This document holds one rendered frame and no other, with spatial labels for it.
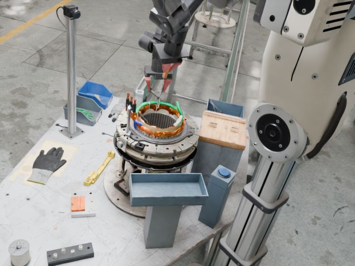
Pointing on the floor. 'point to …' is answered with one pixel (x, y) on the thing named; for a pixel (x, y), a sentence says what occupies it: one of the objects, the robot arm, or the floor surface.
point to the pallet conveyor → (207, 53)
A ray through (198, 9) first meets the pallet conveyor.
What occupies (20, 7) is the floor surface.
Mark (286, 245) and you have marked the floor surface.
